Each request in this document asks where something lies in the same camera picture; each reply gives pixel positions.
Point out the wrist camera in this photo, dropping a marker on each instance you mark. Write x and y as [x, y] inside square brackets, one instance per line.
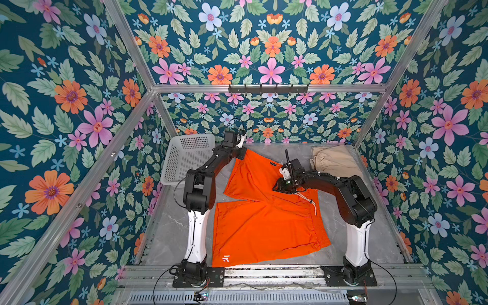
[234, 139]
[292, 169]

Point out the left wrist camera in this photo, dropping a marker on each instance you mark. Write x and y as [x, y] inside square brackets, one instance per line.
[234, 139]

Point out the orange shorts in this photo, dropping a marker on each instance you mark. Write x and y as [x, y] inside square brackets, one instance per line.
[260, 224]

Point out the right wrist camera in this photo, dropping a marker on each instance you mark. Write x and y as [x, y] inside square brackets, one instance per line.
[292, 169]

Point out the black hook rail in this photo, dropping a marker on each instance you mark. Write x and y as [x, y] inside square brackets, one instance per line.
[268, 89]

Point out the white perforated plastic basket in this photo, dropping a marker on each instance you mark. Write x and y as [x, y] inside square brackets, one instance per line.
[184, 153]

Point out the beige drawstring shorts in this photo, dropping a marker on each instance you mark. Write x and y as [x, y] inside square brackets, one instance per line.
[335, 161]

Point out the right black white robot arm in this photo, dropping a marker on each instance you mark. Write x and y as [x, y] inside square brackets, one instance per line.
[357, 209]

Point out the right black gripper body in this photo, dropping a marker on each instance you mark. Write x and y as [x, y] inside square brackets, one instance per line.
[288, 185]

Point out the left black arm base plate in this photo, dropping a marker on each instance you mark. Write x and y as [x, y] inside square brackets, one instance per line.
[199, 278]

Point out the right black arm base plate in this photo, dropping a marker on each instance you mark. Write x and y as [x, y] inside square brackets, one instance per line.
[338, 276]

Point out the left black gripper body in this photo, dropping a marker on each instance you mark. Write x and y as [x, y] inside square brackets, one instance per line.
[237, 152]

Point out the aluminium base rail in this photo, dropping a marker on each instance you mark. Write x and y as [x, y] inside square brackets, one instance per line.
[388, 276]

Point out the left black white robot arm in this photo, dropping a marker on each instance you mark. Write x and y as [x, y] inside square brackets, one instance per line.
[199, 197]

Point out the white vented cable duct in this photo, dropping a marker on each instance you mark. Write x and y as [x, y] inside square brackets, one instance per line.
[239, 297]

